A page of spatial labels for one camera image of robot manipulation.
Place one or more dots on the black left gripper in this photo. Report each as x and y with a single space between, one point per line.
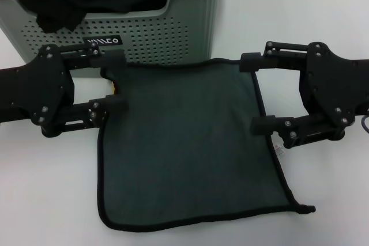
34 90

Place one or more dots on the grey perforated plastic basket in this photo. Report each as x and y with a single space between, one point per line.
161 41

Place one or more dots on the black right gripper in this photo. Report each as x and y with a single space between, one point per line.
331 84

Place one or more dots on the yellow and grey towel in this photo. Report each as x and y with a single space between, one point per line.
187 142

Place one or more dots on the black towel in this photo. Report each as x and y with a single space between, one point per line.
54 7

